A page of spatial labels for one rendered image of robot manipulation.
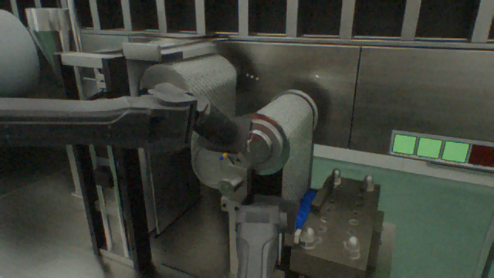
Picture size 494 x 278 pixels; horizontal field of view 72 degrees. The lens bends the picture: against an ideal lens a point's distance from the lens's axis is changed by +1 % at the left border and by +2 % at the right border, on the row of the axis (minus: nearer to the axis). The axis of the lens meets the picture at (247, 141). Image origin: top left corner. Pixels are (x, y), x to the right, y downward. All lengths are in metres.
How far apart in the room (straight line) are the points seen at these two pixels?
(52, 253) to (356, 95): 0.95
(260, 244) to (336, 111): 0.59
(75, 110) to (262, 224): 0.31
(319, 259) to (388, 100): 0.47
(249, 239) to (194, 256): 0.48
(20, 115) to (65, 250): 0.70
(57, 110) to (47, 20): 0.72
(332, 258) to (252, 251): 0.32
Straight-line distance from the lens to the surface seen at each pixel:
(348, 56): 0.98
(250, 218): 0.56
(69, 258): 1.08
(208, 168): 0.83
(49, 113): 0.46
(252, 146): 0.73
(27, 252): 1.16
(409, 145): 1.02
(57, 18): 1.16
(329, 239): 0.84
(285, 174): 0.76
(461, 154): 1.03
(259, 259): 0.49
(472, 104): 1.00
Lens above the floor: 1.53
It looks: 22 degrees down
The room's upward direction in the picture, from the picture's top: straight up
